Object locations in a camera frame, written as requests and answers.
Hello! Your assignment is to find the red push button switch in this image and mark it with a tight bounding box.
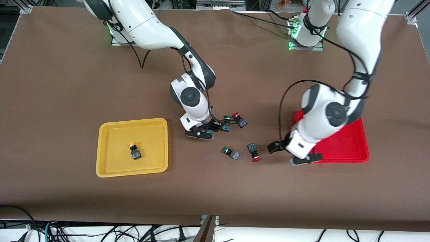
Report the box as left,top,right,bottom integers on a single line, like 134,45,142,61
232,112,248,128
247,143,262,163

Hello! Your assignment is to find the brown table cover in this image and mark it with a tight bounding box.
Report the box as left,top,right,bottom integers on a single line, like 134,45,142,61
0,8,430,232

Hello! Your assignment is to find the red plastic tray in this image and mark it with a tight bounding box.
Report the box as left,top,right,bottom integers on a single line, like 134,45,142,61
295,110,370,164

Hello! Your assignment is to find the yellow plastic tray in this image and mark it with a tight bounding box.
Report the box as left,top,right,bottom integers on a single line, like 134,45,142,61
96,118,169,178

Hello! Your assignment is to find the brown support beam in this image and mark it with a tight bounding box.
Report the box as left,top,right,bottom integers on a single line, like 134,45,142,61
193,215,217,242

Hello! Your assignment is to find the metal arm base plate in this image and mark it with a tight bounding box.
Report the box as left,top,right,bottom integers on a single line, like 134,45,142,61
288,39,325,51
111,32,136,46

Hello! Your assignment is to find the black cable on table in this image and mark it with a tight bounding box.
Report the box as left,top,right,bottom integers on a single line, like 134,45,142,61
229,9,294,27

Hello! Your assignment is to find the grey metal rail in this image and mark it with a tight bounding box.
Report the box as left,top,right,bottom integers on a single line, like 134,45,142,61
197,0,246,10

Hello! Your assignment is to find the aluminium frame profile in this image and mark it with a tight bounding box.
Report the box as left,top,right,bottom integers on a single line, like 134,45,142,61
405,0,430,25
0,0,33,14

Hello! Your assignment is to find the green floor cable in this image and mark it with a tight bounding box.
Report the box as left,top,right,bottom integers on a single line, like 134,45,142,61
44,221,55,242

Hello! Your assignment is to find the black looped floor cable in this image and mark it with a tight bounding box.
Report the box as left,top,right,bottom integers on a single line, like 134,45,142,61
0,204,37,233

